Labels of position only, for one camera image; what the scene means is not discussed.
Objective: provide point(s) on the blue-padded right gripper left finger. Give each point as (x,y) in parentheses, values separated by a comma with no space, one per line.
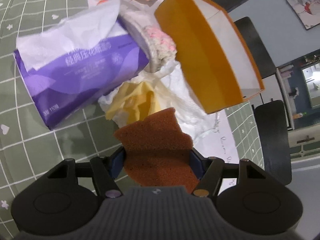
(104,172)

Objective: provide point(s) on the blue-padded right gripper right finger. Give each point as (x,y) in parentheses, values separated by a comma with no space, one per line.
(209,173)

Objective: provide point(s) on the brown sponge piece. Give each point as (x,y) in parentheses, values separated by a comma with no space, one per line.
(157,151)

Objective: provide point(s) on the yellow cloth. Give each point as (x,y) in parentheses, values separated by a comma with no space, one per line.
(133,102)

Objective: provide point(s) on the white printed table mat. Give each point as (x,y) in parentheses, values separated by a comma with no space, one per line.
(221,142)

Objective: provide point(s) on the pink white knitted cloth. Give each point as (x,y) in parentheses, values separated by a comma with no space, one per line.
(158,46)

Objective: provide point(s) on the green grid tablecloth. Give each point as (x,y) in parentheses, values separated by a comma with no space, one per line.
(29,148)

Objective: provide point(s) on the black chair right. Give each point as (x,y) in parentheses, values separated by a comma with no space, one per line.
(271,123)

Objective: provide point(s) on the white crumpled plastic bag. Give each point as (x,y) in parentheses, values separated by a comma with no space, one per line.
(172,91)

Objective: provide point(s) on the purple tissue pack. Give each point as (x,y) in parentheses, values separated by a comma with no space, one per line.
(75,62)

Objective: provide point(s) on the orange cardboard box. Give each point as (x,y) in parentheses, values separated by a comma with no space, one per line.
(215,60)

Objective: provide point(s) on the white vanity cabinet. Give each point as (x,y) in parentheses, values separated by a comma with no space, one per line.
(299,81)

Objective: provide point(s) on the framed picture on wall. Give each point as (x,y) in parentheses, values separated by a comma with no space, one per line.
(307,11)

